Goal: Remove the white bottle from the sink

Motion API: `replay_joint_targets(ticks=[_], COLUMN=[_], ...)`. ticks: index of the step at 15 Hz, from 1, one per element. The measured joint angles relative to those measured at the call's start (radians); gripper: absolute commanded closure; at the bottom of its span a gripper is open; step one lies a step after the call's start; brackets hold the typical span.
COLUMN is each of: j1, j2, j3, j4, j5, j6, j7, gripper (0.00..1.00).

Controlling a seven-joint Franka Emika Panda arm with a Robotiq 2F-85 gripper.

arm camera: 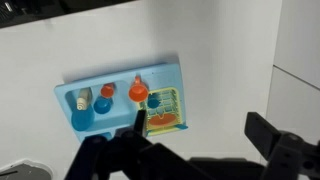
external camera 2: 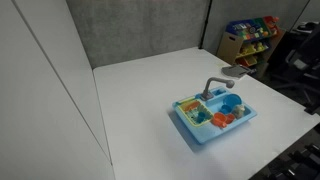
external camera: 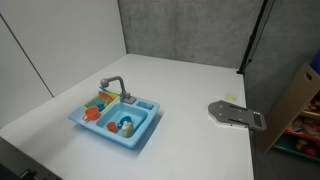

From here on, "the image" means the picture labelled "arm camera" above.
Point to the grey metal base plate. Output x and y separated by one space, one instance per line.
26 170

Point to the small orange toy cup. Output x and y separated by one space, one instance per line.
107 90

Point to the blue toy knife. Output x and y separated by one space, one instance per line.
182 127

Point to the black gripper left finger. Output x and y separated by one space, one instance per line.
110 156

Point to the blue toy cup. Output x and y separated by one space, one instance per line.
102 105

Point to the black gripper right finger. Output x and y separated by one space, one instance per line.
286 153

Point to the orange toy pot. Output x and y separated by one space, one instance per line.
138 92

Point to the light blue toy sink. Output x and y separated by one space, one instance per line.
160 75

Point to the orange toy plate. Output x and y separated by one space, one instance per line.
162 120

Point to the yellow toy dish rack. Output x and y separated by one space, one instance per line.
178 106

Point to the white plastic bottle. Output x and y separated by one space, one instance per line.
84 98

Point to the small blue toy mug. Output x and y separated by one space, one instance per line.
153 102

